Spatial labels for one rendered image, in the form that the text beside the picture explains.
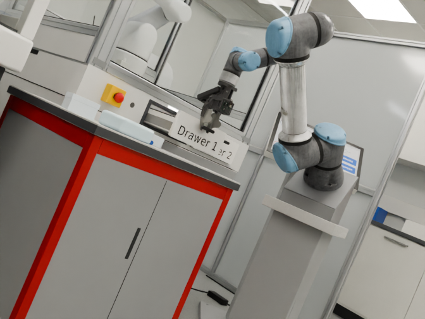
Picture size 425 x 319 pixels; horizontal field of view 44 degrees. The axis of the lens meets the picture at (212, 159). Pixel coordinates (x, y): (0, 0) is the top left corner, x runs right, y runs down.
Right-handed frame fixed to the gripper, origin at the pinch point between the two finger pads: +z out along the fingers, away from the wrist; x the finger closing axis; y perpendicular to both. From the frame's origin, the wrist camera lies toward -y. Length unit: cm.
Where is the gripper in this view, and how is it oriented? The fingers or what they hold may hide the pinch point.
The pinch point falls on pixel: (203, 128)
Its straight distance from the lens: 217.2
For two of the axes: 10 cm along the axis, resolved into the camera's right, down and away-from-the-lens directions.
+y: 6.6, 2.7, -7.0
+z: -3.9, 9.2, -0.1
